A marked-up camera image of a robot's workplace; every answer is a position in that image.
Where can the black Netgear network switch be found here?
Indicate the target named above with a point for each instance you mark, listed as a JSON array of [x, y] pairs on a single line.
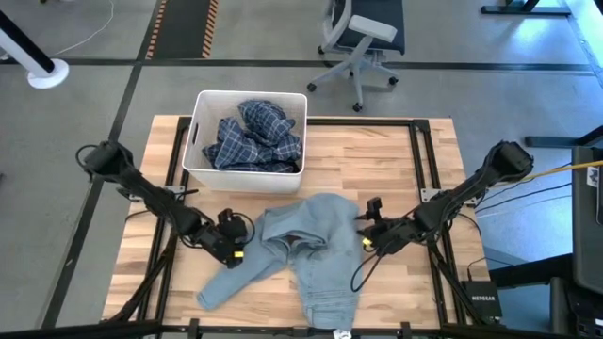
[[481, 299]]

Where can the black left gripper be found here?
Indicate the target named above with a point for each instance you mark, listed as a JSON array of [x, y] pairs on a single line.
[[226, 245]]

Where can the black desk foot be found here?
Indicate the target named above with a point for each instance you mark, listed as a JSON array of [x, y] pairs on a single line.
[[551, 141], [523, 9]]

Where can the black hazard-striped floor mat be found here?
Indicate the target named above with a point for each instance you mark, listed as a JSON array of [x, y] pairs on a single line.
[[184, 28]]

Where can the white round pillar stand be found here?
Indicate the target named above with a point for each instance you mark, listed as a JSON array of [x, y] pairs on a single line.
[[47, 75]]

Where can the black computer cabinet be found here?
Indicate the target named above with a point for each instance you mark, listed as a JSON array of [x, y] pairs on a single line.
[[589, 226]]

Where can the white plastic laundry basket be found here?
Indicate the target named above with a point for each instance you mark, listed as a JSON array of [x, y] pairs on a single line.
[[245, 183]]

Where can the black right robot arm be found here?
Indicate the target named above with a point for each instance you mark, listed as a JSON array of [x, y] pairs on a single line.
[[461, 193]]

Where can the white office chair dark seat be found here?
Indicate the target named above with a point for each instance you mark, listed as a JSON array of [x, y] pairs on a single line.
[[372, 28]]

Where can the blue plaid shirt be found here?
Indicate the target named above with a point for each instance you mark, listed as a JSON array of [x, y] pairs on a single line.
[[254, 146]]

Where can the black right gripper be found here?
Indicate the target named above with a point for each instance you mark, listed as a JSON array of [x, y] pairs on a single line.
[[391, 233]]

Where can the black metal table frame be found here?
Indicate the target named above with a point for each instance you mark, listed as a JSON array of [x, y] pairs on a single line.
[[358, 122]]

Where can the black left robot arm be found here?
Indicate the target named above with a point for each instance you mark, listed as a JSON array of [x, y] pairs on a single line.
[[151, 198]]

